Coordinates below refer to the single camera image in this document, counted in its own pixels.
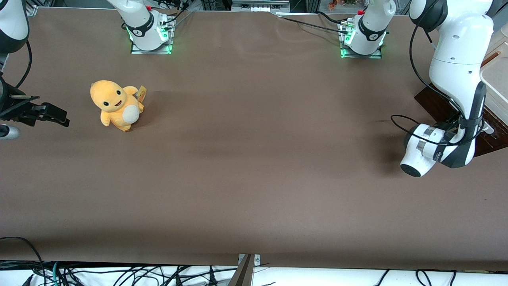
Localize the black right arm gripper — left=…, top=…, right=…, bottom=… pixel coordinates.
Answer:
left=0, top=75, right=70, bottom=128

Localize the brown wooden drawer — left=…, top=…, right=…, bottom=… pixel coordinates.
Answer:
left=485, top=106, right=508, bottom=132

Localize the orange plush toy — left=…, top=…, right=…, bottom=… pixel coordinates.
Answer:
left=90, top=80, right=145, bottom=132

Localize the grey equipment box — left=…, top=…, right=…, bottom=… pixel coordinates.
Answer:
left=231, top=0, right=291, bottom=12

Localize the aluminium profile bar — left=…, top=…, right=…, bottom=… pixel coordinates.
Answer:
left=228, top=254, right=256, bottom=286

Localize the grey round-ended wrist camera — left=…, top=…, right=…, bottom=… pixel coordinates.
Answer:
left=0, top=125, right=21, bottom=140

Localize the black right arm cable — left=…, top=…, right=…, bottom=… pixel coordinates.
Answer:
left=14, top=40, right=33, bottom=90

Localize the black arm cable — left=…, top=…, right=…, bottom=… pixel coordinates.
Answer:
left=14, top=40, right=33, bottom=90
left=391, top=22, right=485, bottom=147

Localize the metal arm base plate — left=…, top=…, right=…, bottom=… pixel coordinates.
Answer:
left=130, top=14, right=176, bottom=55
left=339, top=19, right=384, bottom=60

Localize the black looped floor cable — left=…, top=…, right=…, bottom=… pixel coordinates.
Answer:
left=0, top=237, right=47, bottom=286

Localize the small metal bracket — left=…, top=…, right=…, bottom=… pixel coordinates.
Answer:
left=238, top=253, right=261, bottom=266

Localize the black cable across table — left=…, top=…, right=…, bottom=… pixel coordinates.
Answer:
left=275, top=11, right=350, bottom=35

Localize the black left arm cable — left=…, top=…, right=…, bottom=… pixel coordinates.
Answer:
left=391, top=22, right=485, bottom=147

